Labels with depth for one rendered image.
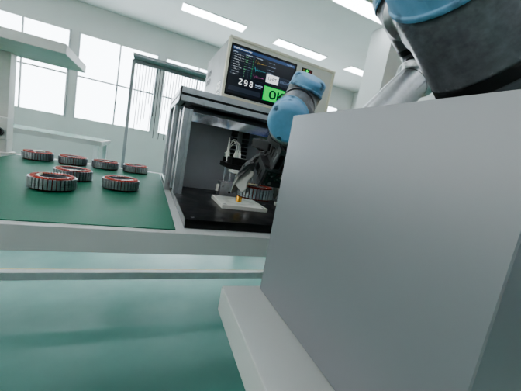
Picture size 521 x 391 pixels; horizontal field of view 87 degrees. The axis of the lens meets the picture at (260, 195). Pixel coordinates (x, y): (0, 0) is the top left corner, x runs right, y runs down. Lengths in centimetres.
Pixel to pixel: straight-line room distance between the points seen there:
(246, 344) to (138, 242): 37
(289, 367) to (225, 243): 40
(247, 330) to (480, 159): 28
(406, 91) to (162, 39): 708
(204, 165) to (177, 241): 54
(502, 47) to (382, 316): 26
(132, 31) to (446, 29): 736
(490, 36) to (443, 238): 21
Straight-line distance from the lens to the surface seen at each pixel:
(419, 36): 37
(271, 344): 34
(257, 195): 75
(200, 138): 112
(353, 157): 28
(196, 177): 113
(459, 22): 35
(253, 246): 69
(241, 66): 106
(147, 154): 727
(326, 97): 120
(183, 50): 756
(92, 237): 64
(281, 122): 51
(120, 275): 171
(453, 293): 22
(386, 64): 517
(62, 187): 91
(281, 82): 111
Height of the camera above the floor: 95
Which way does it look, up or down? 8 degrees down
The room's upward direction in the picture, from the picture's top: 11 degrees clockwise
